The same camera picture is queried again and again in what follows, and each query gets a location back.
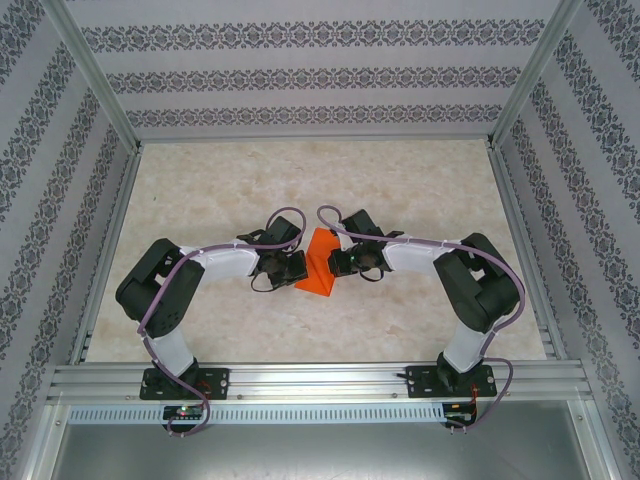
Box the orange paper sheet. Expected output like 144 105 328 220
293 226 344 298

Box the grey sheet metal panel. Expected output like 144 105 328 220
49 422 611 480

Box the aluminium mounting rail beam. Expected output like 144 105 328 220
46 360 597 404

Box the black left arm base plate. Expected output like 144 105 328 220
139 367 231 402

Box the slotted grey cable duct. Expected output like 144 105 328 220
66 403 447 426

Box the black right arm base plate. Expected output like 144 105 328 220
405 364 499 400

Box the aluminium table side rail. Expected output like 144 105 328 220
485 141 570 362
68 144 146 365

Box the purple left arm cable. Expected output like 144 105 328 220
135 206 308 437

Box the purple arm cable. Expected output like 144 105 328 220
135 206 308 437
315 204 527 435

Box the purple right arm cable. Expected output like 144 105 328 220
315 204 527 435

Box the aluminium frame post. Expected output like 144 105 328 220
485 0 585 150
40 0 144 153

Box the aluminium frame leg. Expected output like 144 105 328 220
22 402 71 480
569 399 621 480

